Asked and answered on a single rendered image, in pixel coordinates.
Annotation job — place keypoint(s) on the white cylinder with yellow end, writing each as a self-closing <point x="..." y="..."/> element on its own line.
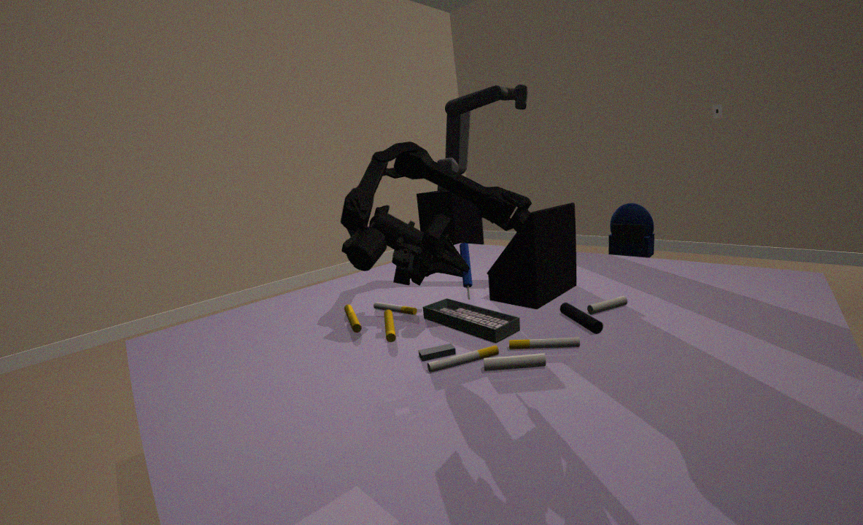
<point x="451" y="362"/>
<point x="544" y="343"/>
<point x="401" y="309"/>

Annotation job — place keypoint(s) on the blue stylus with grey tip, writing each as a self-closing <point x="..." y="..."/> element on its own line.
<point x="467" y="277"/>

